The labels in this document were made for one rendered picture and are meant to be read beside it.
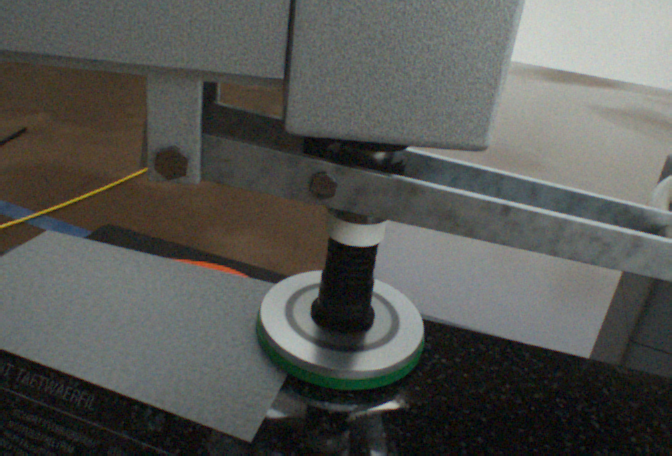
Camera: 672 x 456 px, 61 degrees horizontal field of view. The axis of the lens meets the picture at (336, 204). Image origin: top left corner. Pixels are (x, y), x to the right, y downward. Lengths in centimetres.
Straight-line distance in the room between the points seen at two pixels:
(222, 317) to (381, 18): 45
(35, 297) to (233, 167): 37
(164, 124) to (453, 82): 27
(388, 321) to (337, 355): 10
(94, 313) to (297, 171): 35
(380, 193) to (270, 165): 12
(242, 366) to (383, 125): 34
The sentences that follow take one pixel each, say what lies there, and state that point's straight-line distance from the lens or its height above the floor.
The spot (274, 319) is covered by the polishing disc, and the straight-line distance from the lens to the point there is 73.
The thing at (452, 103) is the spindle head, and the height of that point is 117.
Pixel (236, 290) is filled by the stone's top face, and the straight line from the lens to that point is 83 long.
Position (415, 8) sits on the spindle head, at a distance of 50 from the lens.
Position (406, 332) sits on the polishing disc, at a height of 85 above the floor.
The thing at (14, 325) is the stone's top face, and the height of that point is 82.
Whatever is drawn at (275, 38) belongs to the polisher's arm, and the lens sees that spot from 51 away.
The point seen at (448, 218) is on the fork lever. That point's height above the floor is 103.
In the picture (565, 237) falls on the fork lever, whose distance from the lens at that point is 69.
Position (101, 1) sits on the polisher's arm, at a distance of 53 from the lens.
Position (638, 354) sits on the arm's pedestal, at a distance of 175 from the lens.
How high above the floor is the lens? 128
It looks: 25 degrees down
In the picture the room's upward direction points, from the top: 8 degrees clockwise
